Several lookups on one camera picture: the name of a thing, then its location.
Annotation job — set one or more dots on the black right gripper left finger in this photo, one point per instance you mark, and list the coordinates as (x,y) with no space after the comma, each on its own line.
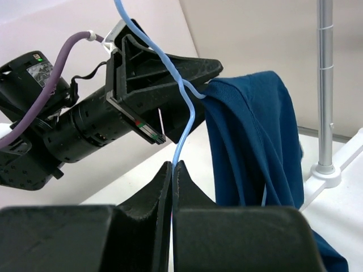
(131,236)

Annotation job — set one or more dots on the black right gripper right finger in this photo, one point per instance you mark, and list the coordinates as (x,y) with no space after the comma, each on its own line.
(209,237)

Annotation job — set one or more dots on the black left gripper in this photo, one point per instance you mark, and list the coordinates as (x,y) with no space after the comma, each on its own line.
(138,74)

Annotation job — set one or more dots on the light blue wire hanger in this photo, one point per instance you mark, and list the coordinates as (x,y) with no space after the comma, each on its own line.
(187,111)

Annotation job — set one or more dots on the blue t shirt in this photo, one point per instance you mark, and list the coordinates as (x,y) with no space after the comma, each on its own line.
(253,116)

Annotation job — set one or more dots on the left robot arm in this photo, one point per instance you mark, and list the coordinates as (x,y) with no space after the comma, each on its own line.
(63,132)

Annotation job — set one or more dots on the white clothes rack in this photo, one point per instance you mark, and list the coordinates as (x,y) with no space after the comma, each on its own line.
(328,171)

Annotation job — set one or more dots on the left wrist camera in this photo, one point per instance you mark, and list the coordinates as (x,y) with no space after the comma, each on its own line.
(114,37)

